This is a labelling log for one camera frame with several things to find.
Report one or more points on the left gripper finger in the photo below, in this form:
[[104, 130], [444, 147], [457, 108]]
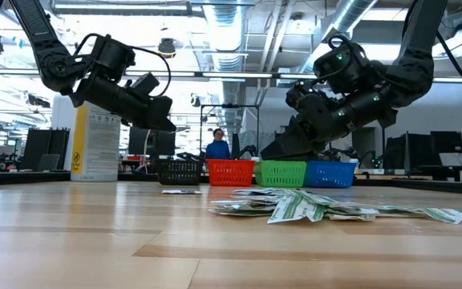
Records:
[[168, 123]]

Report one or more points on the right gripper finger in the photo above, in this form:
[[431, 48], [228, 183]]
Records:
[[289, 130], [291, 150]]

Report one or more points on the white packet black label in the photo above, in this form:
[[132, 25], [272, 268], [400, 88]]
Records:
[[181, 192]]

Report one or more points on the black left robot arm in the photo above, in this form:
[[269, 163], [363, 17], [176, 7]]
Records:
[[50, 60]]

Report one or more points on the background black robot arm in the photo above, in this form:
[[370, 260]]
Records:
[[249, 150]]

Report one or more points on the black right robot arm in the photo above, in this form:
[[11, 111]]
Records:
[[415, 68]]

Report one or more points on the black monitor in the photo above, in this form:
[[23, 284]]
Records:
[[447, 141], [411, 152], [159, 142]]

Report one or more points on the green plastic basket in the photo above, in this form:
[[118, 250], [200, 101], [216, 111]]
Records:
[[281, 174]]

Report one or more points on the blue plastic basket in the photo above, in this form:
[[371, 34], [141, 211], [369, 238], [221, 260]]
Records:
[[329, 174]]

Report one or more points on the black plastic basket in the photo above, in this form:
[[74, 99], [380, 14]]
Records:
[[179, 172]]

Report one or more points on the person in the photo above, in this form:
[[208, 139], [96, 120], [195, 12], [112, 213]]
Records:
[[217, 150]]

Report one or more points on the black ceiling spotlight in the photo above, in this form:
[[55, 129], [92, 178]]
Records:
[[167, 49]]

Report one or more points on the red plastic basket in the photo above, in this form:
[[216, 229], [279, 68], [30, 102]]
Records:
[[231, 172]]

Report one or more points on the white wipes canister yellow stripe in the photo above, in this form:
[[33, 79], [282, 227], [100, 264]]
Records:
[[94, 148]]

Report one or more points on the black partition panels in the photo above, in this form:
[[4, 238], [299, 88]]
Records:
[[46, 142]]

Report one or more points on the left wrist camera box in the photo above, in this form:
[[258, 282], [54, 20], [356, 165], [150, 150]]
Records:
[[144, 84]]

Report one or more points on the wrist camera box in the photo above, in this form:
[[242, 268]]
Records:
[[144, 84], [301, 93]]

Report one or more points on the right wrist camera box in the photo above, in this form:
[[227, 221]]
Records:
[[301, 93]]

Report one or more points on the black metal frame rig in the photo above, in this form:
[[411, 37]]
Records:
[[231, 106]]

